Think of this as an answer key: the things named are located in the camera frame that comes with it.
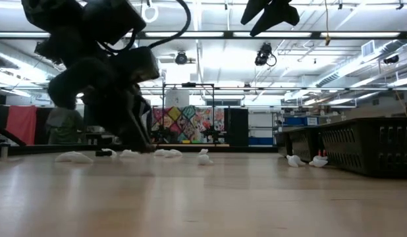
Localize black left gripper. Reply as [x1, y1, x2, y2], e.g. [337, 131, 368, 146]
[47, 57, 152, 153]

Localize overhead rig light bar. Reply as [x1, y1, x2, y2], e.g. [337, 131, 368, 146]
[0, 30, 407, 41]

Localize colourful patchwork quilt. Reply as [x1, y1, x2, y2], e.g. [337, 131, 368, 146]
[152, 105, 226, 144]

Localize person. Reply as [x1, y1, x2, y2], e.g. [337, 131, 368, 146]
[45, 107, 86, 145]

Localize grey air vent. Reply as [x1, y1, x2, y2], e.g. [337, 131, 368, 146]
[361, 41, 375, 59]

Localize black cabinet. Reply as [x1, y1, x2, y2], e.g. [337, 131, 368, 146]
[225, 107, 249, 147]

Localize red cloth panel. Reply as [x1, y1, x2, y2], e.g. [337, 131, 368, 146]
[5, 105, 38, 145]

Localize blue storage bins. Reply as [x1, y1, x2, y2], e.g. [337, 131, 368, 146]
[284, 115, 319, 127]

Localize blue storage box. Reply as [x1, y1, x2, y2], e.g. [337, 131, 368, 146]
[248, 136, 274, 146]

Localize black perforated plastic basket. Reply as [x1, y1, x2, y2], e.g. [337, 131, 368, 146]
[317, 117, 407, 179]
[275, 130, 303, 158]
[297, 126, 328, 163]

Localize black ceiling camera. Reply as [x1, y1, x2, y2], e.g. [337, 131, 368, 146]
[254, 41, 277, 66]

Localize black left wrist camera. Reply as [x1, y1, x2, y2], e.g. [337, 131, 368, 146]
[117, 45, 161, 84]

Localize yellow hanging cable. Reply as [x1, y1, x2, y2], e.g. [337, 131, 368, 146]
[323, 0, 332, 46]

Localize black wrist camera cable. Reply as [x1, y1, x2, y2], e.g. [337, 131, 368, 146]
[147, 0, 192, 50]

